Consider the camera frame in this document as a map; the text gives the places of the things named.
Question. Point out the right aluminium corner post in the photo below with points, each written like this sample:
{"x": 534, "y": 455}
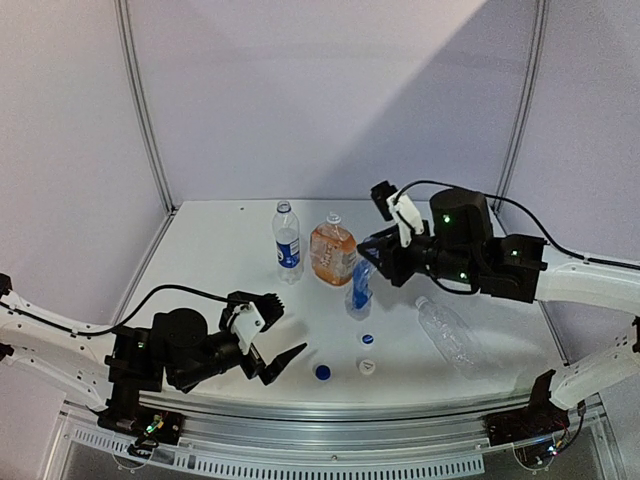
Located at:
{"x": 524, "y": 105}

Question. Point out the white orange-bottle cap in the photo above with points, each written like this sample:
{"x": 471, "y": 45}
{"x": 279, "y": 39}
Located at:
{"x": 367, "y": 339}

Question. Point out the aluminium table front rail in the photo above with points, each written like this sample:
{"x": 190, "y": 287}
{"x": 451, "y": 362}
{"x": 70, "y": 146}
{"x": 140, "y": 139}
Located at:
{"x": 236, "y": 440}

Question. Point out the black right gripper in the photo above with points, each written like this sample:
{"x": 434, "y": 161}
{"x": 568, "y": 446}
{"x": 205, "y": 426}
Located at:
{"x": 390, "y": 265}

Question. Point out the blue Pepsi bottle cap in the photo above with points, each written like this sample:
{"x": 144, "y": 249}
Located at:
{"x": 322, "y": 372}

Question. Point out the clear unlabelled plastic bottle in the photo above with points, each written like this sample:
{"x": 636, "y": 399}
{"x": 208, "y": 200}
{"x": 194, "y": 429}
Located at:
{"x": 451, "y": 336}

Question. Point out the blue label crushed water bottle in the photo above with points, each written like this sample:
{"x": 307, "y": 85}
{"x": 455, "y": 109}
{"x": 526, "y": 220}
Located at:
{"x": 358, "y": 296}

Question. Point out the orange label crushed bottle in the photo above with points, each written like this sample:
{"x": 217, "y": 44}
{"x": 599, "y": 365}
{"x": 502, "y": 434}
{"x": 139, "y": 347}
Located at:
{"x": 333, "y": 251}

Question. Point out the Pepsi bottle blue label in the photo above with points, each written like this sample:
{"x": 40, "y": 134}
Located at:
{"x": 286, "y": 229}

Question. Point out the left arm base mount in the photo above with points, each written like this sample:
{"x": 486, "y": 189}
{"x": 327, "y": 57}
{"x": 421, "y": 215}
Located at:
{"x": 149, "y": 427}

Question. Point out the left aluminium corner post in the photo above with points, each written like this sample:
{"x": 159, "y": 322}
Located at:
{"x": 140, "y": 105}

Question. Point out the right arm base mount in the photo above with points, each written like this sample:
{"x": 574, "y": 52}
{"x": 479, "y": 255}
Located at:
{"x": 539, "y": 431}

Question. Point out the aluminium corner post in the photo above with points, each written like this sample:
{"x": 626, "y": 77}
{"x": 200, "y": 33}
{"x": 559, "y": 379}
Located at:
{"x": 524, "y": 105}
{"x": 140, "y": 105}

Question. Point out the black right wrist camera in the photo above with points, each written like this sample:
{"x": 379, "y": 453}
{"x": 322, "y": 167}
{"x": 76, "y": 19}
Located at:
{"x": 399, "y": 208}

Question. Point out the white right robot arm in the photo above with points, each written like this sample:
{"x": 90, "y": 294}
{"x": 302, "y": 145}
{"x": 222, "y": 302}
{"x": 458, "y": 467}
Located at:
{"x": 459, "y": 252}

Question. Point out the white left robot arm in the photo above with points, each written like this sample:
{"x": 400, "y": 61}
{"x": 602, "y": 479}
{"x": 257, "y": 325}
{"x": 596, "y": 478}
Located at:
{"x": 177, "y": 349}

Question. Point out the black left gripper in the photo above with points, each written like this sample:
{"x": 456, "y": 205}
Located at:
{"x": 271, "y": 370}

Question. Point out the white water-bottle cap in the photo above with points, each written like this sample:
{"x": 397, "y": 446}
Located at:
{"x": 366, "y": 366}

